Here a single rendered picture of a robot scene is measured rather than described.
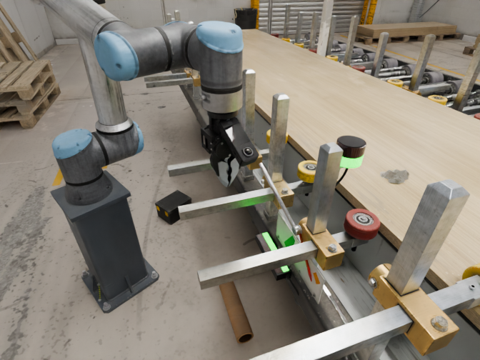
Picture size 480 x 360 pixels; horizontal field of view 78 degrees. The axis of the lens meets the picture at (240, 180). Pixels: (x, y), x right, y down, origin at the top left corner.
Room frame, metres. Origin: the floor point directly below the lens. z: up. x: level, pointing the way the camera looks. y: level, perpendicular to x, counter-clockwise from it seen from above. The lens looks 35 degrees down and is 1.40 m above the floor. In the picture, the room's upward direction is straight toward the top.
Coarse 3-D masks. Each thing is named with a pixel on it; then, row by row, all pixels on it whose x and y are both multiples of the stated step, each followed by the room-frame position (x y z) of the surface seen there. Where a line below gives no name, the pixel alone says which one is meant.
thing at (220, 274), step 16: (336, 240) 0.52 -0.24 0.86; (352, 240) 0.52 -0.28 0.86; (368, 240) 0.53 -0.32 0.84; (256, 256) 0.46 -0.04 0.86; (272, 256) 0.46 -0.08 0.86; (288, 256) 0.46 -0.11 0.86; (304, 256) 0.48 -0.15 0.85; (208, 272) 0.42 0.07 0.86; (224, 272) 0.42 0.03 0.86; (240, 272) 0.43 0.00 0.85; (256, 272) 0.44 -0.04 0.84
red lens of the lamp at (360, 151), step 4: (340, 136) 0.59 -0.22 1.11; (340, 144) 0.55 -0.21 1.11; (344, 148) 0.54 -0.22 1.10; (348, 148) 0.54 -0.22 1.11; (352, 148) 0.54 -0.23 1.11; (356, 148) 0.54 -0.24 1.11; (360, 148) 0.54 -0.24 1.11; (364, 148) 0.54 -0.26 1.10; (344, 152) 0.54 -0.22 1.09; (348, 152) 0.54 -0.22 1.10; (352, 152) 0.53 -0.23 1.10; (356, 152) 0.53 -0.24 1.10; (360, 152) 0.54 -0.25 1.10; (348, 156) 0.54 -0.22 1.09; (352, 156) 0.53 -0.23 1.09; (356, 156) 0.53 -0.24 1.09; (360, 156) 0.54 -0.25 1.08
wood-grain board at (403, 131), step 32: (256, 32) 3.33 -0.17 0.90; (256, 64) 2.05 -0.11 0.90; (288, 64) 2.05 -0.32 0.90; (320, 64) 2.05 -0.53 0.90; (256, 96) 1.43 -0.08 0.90; (320, 96) 1.43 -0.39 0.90; (352, 96) 1.43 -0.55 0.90; (384, 96) 1.43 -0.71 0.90; (416, 96) 1.43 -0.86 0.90; (288, 128) 1.07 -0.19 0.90; (320, 128) 1.07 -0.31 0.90; (352, 128) 1.07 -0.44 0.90; (384, 128) 1.07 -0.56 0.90; (416, 128) 1.07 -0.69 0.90; (448, 128) 1.07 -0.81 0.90; (384, 160) 0.83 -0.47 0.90; (416, 160) 0.83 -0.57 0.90; (448, 160) 0.83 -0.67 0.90; (352, 192) 0.66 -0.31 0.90; (384, 192) 0.66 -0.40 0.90; (416, 192) 0.66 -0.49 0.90; (384, 224) 0.53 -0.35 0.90; (448, 256) 0.43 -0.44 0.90
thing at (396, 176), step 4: (380, 172) 0.75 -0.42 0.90; (384, 172) 0.75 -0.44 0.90; (388, 172) 0.73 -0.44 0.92; (392, 172) 0.73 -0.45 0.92; (396, 172) 0.73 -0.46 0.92; (400, 172) 0.73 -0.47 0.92; (404, 172) 0.74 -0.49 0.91; (408, 172) 0.74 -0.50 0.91; (384, 176) 0.73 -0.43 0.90; (388, 176) 0.73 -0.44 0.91; (392, 176) 0.73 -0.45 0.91; (396, 176) 0.72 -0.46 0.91; (400, 176) 0.72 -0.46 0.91; (404, 176) 0.72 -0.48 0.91; (388, 180) 0.71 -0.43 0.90; (392, 180) 0.70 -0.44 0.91; (396, 180) 0.70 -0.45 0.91; (400, 180) 0.70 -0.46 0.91; (404, 180) 0.71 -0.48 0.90
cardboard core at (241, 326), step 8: (224, 288) 0.94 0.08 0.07; (232, 288) 0.94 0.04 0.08; (224, 296) 0.90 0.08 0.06; (232, 296) 0.88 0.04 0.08; (232, 304) 0.84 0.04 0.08; (240, 304) 0.85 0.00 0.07; (232, 312) 0.81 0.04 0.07; (240, 312) 0.80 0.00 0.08; (232, 320) 0.77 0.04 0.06; (240, 320) 0.76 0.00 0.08; (240, 328) 0.73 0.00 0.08; (248, 328) 0.73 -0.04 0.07; (240, 336) 0.69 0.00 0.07; (248, 336) 0.72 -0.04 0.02
